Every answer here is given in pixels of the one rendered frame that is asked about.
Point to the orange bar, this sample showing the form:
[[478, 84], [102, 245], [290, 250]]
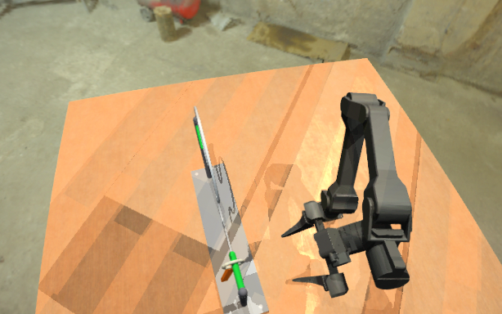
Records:
[[228, 269]]

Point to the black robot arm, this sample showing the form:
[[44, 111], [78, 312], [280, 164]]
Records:
[[386, 200]]

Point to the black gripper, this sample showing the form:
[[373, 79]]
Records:
[[335, 282]]

